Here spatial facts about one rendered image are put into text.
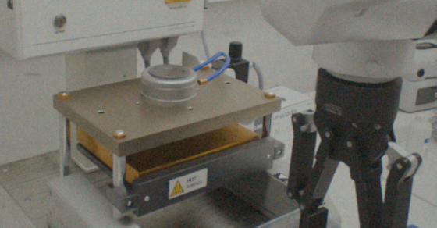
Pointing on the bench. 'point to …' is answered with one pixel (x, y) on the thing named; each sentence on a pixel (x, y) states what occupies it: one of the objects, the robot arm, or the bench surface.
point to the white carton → (292, 100)
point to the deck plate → (167, 215)
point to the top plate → (164, 106)
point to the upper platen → (188, 149)
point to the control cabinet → (98, 28)
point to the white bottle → (419, 138)
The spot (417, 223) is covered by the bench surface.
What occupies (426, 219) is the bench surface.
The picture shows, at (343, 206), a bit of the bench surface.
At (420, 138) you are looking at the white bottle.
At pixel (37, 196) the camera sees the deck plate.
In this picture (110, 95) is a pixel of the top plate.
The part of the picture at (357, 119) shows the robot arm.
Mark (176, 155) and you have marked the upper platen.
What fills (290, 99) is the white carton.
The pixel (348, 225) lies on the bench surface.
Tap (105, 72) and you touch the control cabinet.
